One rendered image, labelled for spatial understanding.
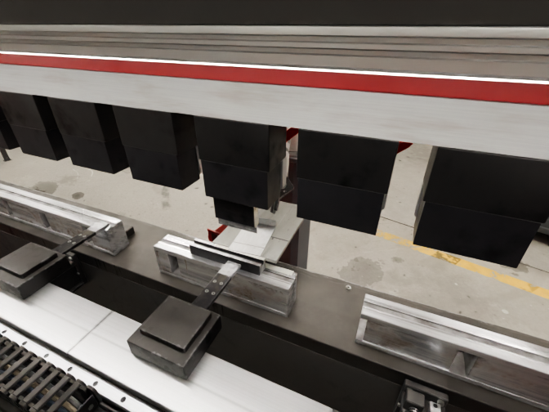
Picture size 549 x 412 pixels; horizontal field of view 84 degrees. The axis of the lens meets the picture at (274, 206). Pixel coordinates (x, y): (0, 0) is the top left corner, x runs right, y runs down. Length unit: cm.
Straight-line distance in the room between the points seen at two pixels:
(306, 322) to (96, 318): 45
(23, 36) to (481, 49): 44
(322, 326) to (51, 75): 81
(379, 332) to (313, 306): 17
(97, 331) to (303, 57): 60
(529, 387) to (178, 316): 64
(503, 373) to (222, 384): 51
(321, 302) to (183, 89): 58
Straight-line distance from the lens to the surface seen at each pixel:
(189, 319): 59
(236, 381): 57
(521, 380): 77
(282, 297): 73
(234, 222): 69
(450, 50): 24
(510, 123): 47
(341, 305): 82
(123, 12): 38
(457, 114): 46
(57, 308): 79
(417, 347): 73
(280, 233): 81
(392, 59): 24
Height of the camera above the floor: 148
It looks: 31 degrees down
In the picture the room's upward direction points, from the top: straight up
